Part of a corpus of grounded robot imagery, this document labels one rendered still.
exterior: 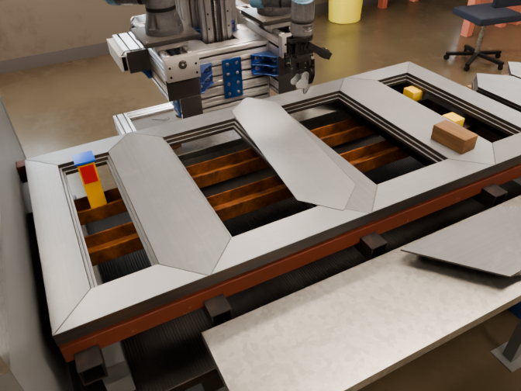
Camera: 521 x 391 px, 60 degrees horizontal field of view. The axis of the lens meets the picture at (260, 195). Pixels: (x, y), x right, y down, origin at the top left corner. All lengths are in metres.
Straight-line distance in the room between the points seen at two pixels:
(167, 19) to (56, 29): 3.15
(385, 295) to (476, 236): 0.30
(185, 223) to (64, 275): 0.30
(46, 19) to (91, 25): 0.40
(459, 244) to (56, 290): 0.96
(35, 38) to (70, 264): 3.97
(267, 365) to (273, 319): 0.12
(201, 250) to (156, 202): 0.24
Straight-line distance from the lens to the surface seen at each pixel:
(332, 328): 1.06
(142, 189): 1.32
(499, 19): 4.41
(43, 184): 1.46
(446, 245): 1.24
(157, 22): 1.88
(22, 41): 4.98
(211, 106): 2.07
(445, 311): 1.14
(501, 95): 1.92
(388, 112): 1.67
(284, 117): 1.61
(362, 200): 1.23
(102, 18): 4.99
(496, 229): 1.33
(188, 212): 1.20
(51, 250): 1.20
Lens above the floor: 1.60
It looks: 37 degrees down
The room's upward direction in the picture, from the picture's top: 3 degrees counter-clockwise
